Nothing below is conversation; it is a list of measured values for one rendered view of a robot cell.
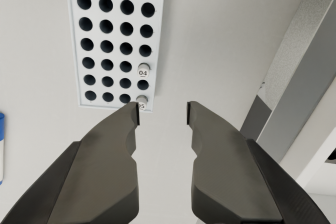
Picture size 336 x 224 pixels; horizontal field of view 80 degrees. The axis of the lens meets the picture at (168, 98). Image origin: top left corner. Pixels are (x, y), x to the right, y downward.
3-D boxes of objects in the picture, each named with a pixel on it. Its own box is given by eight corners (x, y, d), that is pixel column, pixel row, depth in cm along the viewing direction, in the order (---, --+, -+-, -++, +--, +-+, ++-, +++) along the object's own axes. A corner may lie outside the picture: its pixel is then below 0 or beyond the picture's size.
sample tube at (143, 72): (150, 64, 24) (148, 80, 20) (140, 63, 24) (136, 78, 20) (151, 54, 24) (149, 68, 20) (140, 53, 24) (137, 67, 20)
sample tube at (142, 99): (148, 92, 26) (146, 112, 22) (138, 92, 26) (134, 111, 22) (149, 84, 26) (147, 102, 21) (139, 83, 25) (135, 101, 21)
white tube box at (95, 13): (153, 97, 27) (152, 113, 23) (88, 92, 26) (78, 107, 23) (163, -7, 21) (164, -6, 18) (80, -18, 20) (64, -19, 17)
